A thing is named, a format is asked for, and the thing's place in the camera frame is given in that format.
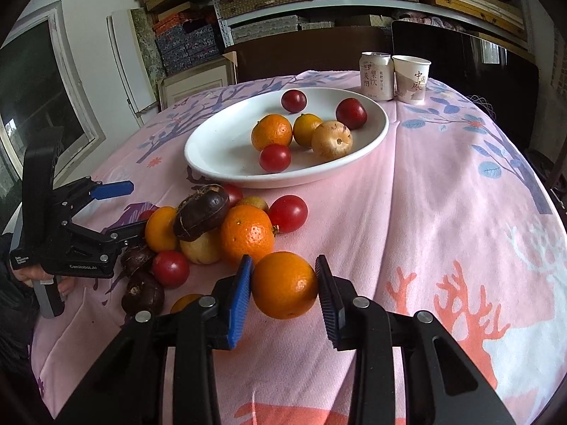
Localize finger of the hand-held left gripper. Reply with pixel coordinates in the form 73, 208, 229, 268
55, 177, 134, 220
66, 220, 148, 263

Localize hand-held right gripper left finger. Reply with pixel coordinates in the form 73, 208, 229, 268
53, 254, 253, 425

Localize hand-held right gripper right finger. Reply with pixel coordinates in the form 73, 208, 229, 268
315, 255, 517, 425

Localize orange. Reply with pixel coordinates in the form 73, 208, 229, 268
220, 205, 276, 270
251, 114, 293, 152
145, 206, 180, 253
169, 293, 205, 315
251, 251, 320, 320

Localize yellow round fruit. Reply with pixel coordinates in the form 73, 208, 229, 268
179, 230, 224, 265
235, 196, 269, 213

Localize white plate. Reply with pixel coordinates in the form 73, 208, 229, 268
184, 87, 389, 189

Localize person's left hand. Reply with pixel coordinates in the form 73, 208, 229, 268
15, 266, 74, 297

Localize dark brown water chestnut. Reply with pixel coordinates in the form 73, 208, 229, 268
120, 245, 156, 277
121, 271, 165, 317
173, 185, 231, 243

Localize small red tomato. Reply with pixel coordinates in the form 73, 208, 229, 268
221, 183, 244, 208

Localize pink printed tablecloth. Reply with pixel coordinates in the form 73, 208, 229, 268
31, 70, 567, 425

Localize white framed window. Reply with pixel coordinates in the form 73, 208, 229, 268
0, 2, 106, 173

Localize white board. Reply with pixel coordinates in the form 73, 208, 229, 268
107, 9, 159, 117

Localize green marbled board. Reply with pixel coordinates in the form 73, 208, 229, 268
130, 8, 165, 78

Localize stack of blue patterned boxes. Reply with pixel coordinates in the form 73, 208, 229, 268
155, 22, 222, 76

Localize tan round fruit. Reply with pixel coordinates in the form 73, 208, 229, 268
311, 120, 354, 162

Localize small yellow-orange citrus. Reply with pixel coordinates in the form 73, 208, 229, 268
293, 113, 324, 148

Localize large dark red tomato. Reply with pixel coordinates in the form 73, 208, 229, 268
335, 98, 368, 130

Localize dark brown board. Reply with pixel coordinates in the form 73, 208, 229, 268
224, 25, 393, 86

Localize white drink can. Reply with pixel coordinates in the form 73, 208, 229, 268
359, 52, 395, 101

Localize white paper cup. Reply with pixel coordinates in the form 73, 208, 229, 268
392, 55, 432, 106

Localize glossy black panel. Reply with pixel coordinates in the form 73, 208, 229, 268
391, 20, 540, 153

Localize white metal shelf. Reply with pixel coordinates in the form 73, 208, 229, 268
135, 0, 539, 54

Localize wooden picture frame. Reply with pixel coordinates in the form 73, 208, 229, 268
158, 59, 236, 110

